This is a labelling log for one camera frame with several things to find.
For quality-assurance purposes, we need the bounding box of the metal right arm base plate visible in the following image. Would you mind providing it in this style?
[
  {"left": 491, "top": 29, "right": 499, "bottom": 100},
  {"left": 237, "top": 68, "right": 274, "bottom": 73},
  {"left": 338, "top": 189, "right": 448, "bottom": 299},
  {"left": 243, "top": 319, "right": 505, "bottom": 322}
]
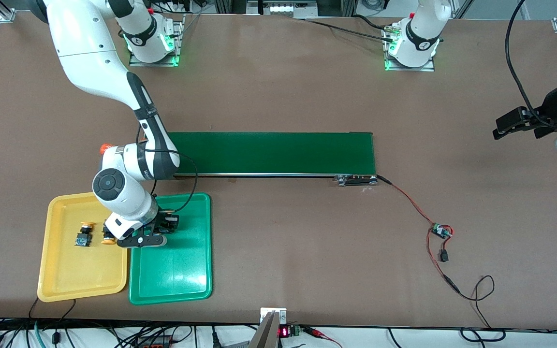
[{"left": 129, "top": 14, "right": 185, "bottom": 67}]

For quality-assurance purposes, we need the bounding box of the grey metal bracket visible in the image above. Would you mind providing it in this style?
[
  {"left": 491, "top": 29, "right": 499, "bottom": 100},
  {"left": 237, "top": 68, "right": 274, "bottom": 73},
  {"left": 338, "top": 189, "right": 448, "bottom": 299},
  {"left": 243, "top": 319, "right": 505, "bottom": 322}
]
[{"left": 249, "top": 308, "right": 287, "bottom": 348}]

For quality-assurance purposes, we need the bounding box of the teal cable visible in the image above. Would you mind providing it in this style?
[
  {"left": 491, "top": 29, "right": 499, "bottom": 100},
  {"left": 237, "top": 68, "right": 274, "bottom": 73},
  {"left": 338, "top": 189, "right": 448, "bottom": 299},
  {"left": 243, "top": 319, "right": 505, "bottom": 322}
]
[{"left": 33, "top": 320, "right": 48, "bottom": 348}]

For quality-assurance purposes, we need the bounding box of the thin black looped cable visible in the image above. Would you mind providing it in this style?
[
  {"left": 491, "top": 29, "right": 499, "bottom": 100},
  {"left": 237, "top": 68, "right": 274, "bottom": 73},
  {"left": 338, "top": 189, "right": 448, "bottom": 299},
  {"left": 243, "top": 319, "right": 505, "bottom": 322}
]
[{"left": 456, "top": 275, "right": 507, "bottom": 342}]

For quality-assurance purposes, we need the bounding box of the green conveyor belt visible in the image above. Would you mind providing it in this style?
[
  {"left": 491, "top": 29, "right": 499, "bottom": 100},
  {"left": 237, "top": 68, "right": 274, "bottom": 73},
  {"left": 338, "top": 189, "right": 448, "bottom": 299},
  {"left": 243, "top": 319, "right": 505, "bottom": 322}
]
[{"left": 166, "top": 131, "right": 379, "bottom": 187}]

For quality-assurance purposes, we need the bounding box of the black cable to arm base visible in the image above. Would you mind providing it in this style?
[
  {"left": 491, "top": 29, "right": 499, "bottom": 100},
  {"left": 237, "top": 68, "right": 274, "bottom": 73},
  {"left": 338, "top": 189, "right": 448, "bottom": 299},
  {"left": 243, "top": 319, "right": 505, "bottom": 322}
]
[{"left": 303, "top": 14, "right": 397, "bottom": 39}]

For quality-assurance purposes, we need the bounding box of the red and black wire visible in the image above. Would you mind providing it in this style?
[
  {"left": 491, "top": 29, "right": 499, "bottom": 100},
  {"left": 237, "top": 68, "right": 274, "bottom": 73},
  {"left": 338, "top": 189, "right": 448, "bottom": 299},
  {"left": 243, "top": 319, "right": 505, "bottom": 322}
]
[{"left": 377, "top": 175, "right": 461, "bottom": 295}]

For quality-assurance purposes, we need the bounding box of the green plastic tray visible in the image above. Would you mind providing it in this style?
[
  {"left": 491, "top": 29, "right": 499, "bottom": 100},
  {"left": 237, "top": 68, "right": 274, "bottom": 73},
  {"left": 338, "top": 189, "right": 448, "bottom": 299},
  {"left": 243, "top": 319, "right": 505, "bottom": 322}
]
[{"left": 128, "top": 193, "right": 213, "bottom": 306}]

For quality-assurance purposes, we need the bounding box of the yellow plastic tray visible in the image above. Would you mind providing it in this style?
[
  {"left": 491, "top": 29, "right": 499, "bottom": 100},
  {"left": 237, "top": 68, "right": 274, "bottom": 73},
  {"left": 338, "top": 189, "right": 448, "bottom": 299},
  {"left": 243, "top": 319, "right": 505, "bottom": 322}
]
[{"left": 37, "top": 192, "right": 130, "bottom": 303}]

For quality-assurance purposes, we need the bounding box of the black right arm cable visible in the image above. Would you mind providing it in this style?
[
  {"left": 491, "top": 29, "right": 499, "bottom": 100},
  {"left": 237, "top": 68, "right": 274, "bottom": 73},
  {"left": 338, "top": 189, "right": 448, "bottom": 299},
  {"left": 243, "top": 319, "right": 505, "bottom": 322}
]
[{"left": 137, "top": 123, "right": 199, "bottom": 214}]

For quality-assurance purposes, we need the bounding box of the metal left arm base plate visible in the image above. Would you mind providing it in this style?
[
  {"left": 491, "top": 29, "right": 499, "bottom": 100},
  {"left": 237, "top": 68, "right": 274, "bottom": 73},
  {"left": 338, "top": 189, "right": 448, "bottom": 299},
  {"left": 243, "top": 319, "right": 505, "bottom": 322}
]
[{"left": 383, "top": 27, "right": 436, "bottom": 73}]

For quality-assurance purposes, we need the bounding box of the red clip lead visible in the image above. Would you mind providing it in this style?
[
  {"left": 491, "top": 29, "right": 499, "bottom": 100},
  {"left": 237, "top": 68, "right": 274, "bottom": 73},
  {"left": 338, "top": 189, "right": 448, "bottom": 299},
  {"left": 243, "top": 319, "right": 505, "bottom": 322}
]
[{"left": 303, "top": 326, "right": 343, "bottom": 348}]

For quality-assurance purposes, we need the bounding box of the grey metal equipment rack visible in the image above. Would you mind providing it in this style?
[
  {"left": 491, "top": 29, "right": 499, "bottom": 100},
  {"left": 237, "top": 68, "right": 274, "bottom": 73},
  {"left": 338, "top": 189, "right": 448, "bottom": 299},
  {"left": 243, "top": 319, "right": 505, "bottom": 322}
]
[{"left": 246, "top": 0, "right": 319, "bottom": 19}]

